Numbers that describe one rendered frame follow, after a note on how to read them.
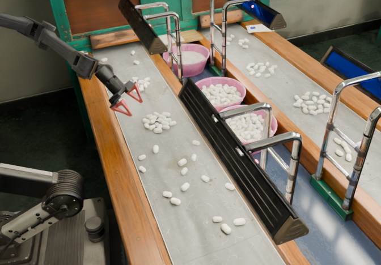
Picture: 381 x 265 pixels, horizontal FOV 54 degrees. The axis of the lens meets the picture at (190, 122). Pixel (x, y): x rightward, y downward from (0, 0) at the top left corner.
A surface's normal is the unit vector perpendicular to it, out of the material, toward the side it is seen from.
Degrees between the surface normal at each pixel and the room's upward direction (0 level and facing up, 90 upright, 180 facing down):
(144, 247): 0
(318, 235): 0
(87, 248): 0
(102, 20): 90
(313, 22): 88
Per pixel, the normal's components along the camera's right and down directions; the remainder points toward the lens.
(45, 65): 0.37, 0.54
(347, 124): -0.04, -0.80
